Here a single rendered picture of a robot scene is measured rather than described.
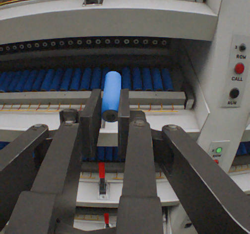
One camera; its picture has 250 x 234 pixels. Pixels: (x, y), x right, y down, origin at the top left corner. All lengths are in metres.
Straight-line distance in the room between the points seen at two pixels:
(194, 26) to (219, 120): 0.17
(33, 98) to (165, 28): 0.26
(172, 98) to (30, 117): 0.27
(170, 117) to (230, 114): 0.11
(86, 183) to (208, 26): 0.41
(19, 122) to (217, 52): 0.36
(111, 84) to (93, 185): 0.32
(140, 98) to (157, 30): 0.13
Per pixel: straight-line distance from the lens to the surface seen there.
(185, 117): 0.38
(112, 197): 0.48
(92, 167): 0.49
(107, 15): 0.29
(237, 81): 0.35
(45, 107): 0.39
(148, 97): 0.36
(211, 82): 0.33
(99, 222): 0.65
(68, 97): 0.37
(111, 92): 0.20
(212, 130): 0.38
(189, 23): 0.30
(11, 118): 0.42
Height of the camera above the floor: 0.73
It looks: 27 degrees down
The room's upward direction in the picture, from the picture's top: 1 degrees clockwise
